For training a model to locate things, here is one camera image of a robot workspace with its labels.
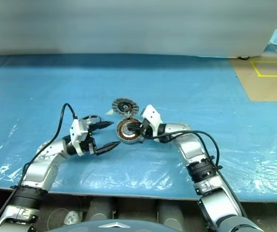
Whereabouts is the blue plastic table cover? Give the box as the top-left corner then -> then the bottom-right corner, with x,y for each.
0,53 -> 277,203

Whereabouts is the yellow tape square outline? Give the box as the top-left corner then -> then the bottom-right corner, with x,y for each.
249,60 -> 277,78

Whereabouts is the round grey motor housing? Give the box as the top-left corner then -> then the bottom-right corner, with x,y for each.
115,117 -> 144,145

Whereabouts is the white backdrop panel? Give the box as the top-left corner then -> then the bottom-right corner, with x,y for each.
0,0 -> 277,59

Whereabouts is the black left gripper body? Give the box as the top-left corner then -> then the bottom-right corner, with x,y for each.
81,123 -> 100,155

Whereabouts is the dark grey rounded cylinder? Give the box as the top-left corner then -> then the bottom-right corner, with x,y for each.
87,197 -> 116,223
157,199 -> 186,226

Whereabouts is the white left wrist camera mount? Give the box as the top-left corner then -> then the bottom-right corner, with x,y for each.
69,119 -> 88,158

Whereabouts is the brown cardboard sheet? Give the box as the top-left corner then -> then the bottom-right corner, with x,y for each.
228,54 -> 277,102

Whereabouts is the white round patterned object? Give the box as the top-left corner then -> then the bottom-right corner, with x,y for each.
64,210 -> 81,226

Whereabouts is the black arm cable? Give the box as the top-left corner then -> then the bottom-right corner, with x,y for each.
142,130 -> 223,172
0,103 -> 79,232

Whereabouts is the grey robot torso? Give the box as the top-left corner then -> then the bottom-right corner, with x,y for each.
54,218 -> 178,232

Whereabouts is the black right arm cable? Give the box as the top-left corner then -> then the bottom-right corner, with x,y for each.
142,130 -> 223,172

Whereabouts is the round grey motor lid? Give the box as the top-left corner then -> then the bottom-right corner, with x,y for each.
111,97 -> 135,118

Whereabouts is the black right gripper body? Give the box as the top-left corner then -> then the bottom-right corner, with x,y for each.
139,120 -> 154,140

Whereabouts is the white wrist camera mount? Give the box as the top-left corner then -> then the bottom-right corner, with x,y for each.
141,104 -> 163,137
69,119 -> 88,158

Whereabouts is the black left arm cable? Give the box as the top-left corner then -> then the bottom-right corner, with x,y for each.
0,103 -> 79,232

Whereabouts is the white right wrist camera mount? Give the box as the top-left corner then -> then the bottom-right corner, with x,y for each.
141,104 -> 163,137

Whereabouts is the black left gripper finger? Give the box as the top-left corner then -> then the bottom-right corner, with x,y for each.
93,121 -> 115,131
95,141 -> 121,156

